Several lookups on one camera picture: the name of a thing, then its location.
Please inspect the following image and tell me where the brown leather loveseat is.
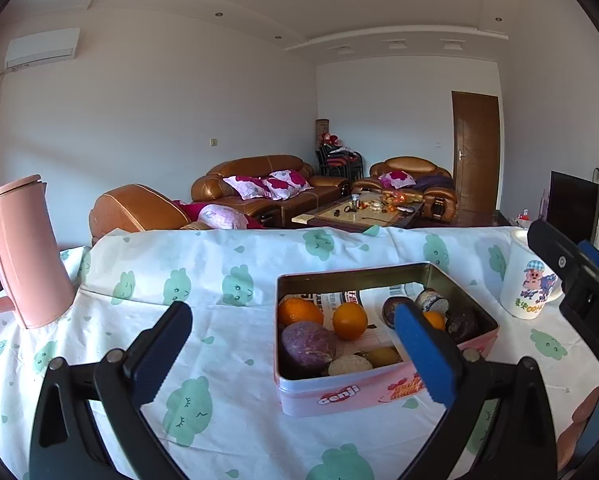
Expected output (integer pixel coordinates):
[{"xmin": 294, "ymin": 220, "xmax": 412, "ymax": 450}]
[{"xmin": 352, "ymin": 156, "xmax": 457, "ymax": 221}]

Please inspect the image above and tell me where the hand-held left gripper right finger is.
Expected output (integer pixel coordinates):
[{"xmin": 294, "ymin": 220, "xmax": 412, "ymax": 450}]
[{"xmin": 393, "ymin": 301, "xmax": 561, "ymax": 480}]

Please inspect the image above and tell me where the stack of black chairs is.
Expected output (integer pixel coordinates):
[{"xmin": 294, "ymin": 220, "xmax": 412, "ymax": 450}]
[{"xmin": 315, "ymin": 145, "xmax": 365, "ymax": 181}]

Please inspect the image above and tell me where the brown leather armchair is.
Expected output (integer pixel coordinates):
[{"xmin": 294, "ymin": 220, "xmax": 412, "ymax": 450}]
[{"xmin": 88, "ymin": 184, "xmax": 215, "ymax": 247}]

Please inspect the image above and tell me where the beige bumpy round ball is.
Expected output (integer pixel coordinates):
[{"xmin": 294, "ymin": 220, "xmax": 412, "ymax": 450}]
[{"xmin": 327, "ymin": 353, "xmax": 374, "ymax": 377}]

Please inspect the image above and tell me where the pink electric kettle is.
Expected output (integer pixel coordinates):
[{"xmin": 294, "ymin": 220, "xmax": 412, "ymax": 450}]
[{"xmin": 0, "ymin": 175, "xmax": 78, "ymax": 330}]

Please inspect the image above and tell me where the white cartoon-print mug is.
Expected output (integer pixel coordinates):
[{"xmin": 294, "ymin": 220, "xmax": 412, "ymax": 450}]
[{"xmin": 499, "ymin": 230, "xmax": 563, "ymax": 320}]

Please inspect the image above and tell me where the small yellow-brown round fruit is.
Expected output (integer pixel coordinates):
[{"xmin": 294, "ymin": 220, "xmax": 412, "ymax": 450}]
[{"xmin": 367, "ymin": 346, "xmax": 403, "ymax": 368}]

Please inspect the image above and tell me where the wooden coffee table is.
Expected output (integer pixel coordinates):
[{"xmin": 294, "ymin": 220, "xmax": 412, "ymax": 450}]
[{"xmin": 291, "ymin": 195, "xmax": 425, "ymax": 233}]

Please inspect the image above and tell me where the purple passion fruit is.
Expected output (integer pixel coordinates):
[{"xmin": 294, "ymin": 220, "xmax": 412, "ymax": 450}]
[{"xmin": 280, "ymin": 321, "xmax": 339, "ymax": 372}]

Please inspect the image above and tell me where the dark purple blanket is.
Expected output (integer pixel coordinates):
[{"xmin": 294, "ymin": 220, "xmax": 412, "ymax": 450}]
[{"xmin": 412, "ymin": 175, "xmax": 455, "ymax": 192}]

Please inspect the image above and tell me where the medium orange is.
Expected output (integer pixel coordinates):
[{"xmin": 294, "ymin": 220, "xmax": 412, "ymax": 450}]
[{"xmin": 332, "ymin": 301, "xmax": 369, "ymax": 342}]

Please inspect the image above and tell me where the pink tin box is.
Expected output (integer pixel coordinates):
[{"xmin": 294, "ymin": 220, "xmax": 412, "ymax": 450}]
[{"xmin": 274, "ymin": 262, "xmax": 500, "ymax": 418}]

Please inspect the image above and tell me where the dark brown mangosteen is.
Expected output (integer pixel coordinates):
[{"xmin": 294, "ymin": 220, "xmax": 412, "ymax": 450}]
[
  {"xmin": 445, "ymin": 305, "xmax": 480, "ymax": 342},
  {"xmin": 382, "ymin": 296, "xmax": 415, "ymax": 331}
]

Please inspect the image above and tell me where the large orange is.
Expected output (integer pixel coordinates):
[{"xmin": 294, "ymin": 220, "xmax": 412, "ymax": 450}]
[{"xmin": 278, "ymin": 297, "xmax": 324, "ymax": 328}]

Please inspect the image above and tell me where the purple and cream cylinder piece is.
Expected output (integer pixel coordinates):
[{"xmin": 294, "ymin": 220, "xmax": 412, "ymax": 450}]
[{"xmin": 413, "ymin": 287, "xmax": 450, "ymax": 313}]

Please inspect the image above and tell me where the white air conditioner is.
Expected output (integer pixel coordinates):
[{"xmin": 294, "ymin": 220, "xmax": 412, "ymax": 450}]
[{"xmin": 4, "ymin": 28, "xmax": 81, "ymax": 72}]

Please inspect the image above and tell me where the white magenta-flower pillow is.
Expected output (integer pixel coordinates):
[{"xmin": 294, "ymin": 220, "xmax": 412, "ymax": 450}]
[
  {"xmin": 222, "ymin": 176, "xmax": 273, "ymax": 200},
  {"xmin": 260, "ymin": 176, "xmax": 300, "ymax": 201},
  {"xmin": 270, "ymin": 170, "xmax": 314, "ymax": 191},
  {"xmin": 378, "ymin": 170, "xmax": 415, "ymax": 188}
]

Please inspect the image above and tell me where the pale pink pillow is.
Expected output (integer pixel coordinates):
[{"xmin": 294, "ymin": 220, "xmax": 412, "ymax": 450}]
[{"xmin": 197, "ymin": 203, "xmax": 250, "ymax": 231}]

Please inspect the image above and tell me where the newspaper box liner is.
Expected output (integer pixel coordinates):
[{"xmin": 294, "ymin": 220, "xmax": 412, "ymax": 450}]
[{"xmin": 280, "ymin": 282, "xmax": 430, "ymax": 356}]

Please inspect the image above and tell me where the person's right hand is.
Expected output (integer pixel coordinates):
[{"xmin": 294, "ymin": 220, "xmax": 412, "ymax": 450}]
[{"xmin": 554, "ymin": 387, "xmax": 599, "ymax": 480}]

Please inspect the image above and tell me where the brown leather three-seat sofa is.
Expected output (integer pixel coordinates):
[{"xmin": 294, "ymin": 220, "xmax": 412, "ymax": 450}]
[{"xmin": 190, "ymin": 155, "xmax": 353, "ymax": 231}]

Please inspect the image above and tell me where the magenta blanket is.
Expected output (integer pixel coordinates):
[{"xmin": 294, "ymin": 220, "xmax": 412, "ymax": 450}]
[{"xmin": 172, "ymin": 200, "xmax": 205, "ymax": 221}]

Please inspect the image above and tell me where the black flat screen monitor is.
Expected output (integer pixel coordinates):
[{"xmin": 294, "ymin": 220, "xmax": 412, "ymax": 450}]
[{"xmin": 545, "ymin": 171, "xmax": 599, "ymax": 251}]

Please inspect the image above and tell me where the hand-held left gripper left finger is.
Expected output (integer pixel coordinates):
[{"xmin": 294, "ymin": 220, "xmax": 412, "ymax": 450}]
[{"xmin": 28, "ymin": 300, "xmax": 195, "ymax": 480}]

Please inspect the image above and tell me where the brown wooden door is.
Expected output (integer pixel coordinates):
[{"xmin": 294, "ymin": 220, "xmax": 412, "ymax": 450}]
[{"xmin": 451, "ymin": 91, "xmax": 501, "ymax": 213}]

